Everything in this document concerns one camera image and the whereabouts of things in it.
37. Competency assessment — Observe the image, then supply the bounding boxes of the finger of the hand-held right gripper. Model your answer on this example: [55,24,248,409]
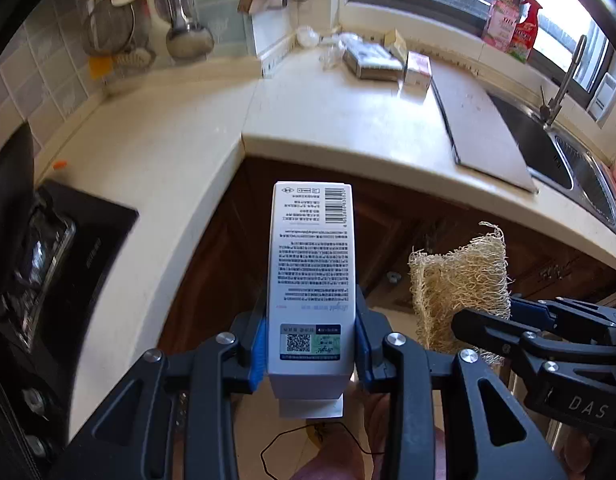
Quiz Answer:
[509,296,616,335]
[451,307,541,362]

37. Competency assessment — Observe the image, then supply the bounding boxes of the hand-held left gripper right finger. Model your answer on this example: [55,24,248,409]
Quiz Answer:
[354,284,569,480]

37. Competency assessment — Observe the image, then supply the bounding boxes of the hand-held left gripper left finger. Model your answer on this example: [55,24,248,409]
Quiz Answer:
[50,287,269,480]

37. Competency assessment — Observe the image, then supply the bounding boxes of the beige loofah sponge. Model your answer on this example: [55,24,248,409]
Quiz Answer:
[408,221,514,366]

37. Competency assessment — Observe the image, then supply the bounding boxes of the white barcode carton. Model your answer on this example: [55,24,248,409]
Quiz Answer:
[266,181,359,419]

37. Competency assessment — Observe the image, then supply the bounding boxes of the grey and white box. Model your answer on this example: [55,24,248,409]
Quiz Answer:
[343,42,405,81]

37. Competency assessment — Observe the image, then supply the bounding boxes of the yellow cardboard box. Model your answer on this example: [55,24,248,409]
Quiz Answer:
[384,29,409,61]

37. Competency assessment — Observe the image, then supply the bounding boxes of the clear plastic bag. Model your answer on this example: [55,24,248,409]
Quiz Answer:
[318,32,363,70]

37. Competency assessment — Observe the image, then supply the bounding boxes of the yellow slipper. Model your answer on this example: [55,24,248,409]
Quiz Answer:
[308,422,339,448]

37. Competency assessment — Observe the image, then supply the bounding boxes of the person's left leg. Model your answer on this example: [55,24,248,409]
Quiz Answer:
[295,447,371,480]

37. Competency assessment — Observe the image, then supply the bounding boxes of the stainless steel sink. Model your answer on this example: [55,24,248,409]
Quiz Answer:
[488,91,616,241]

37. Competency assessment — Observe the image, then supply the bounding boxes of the brown cardboard sheet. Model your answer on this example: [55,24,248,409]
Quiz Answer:
[430,62,540,194]

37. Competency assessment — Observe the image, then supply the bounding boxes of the black gas stove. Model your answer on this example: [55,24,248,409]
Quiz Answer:
[0,180,139,480]

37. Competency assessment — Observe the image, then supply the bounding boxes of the steel faucet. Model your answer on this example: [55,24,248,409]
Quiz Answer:
[538,35,588,128]

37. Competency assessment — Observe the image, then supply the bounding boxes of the foil burner liner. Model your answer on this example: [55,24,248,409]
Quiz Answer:
[10,210,77,341]

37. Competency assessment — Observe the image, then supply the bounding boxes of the pink cardboard box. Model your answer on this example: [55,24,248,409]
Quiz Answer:
[404,51,433,92]

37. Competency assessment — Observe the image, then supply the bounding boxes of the red spray bottle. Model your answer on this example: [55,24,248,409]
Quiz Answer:
[508,0,544,63]

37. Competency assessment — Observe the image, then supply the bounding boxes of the pink detergent pouch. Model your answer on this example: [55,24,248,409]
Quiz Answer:
[482,0,521,52]

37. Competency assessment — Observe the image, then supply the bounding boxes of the black wok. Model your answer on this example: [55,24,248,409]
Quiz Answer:
[0,122,36,241]

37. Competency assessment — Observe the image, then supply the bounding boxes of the slotted spoon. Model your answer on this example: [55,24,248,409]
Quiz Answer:
[115,46,156,68]

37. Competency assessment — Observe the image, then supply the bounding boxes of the steel ladle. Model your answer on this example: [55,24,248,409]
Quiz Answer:
[158,0,215,60]

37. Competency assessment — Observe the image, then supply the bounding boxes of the yellow scouring pad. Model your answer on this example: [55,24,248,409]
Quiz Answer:
[88,56,113,80]

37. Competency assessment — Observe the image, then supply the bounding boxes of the steel mesh strainer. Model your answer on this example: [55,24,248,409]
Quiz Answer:
[82,0,136,56]

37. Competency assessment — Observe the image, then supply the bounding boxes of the thin black cable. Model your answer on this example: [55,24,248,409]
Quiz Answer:
[260,422,373,478]

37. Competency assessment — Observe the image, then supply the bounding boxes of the wire sink basket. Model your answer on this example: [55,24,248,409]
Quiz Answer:
[555,135,614,221]

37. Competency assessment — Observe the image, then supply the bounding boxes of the white wall socket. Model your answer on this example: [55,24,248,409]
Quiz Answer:
[587,72,616,122]

